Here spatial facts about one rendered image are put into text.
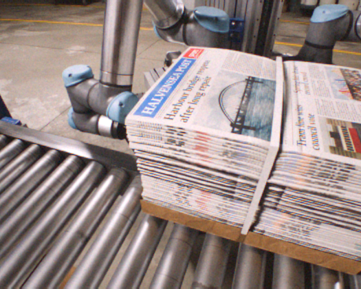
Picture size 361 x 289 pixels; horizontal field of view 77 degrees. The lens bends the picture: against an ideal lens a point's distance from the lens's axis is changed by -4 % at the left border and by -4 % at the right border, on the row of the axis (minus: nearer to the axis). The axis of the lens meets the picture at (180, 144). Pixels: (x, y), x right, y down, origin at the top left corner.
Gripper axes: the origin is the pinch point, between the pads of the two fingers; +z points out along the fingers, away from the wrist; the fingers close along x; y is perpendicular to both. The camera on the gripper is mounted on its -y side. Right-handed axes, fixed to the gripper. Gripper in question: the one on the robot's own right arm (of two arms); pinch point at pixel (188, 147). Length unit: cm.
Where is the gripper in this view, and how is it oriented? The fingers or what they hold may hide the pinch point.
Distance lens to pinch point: 61.6
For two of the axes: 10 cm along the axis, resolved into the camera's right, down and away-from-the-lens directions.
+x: 3.3, -6.2, 7.2
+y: 0.0, -7.6, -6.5
